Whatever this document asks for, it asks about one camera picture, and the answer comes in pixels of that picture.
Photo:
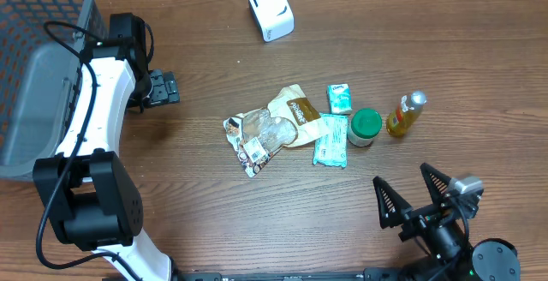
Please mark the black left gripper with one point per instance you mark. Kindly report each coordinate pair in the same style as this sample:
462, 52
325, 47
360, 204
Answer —
163, 88

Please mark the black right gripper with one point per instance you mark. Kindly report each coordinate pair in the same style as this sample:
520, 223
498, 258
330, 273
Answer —
415, 217

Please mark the green white can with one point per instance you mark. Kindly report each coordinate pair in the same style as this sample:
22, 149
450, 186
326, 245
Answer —
364, 126

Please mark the yellow drink bottle grey cap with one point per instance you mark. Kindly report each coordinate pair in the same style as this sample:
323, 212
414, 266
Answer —
400, 120

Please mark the mint green tissue pack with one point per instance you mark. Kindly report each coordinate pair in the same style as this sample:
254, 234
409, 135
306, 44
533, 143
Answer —
331, 149

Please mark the teal white tissue pack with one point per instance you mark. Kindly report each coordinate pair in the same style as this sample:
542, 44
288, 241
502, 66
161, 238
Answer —
339, 97

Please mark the brown white snack bag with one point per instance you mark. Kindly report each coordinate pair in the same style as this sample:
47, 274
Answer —
289, 120

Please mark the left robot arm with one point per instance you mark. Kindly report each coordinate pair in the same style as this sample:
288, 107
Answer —
92, 207

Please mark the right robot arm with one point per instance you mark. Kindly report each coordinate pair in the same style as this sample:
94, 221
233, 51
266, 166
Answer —
442, 229

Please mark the white barcode scanner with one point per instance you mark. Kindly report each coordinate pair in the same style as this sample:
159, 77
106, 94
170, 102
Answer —
274, 18

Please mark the dark grey plastic basket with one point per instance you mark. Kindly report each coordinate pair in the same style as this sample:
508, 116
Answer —
39, 78

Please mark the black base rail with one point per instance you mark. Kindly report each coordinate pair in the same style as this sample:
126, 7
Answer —
291, 276

